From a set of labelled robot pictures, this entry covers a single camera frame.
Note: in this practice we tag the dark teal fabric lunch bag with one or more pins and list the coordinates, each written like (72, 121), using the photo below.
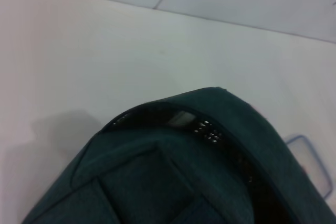
(157, 176)

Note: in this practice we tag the clear box with blue-rimmed lid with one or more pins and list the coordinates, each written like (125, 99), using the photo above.
(309, 161)

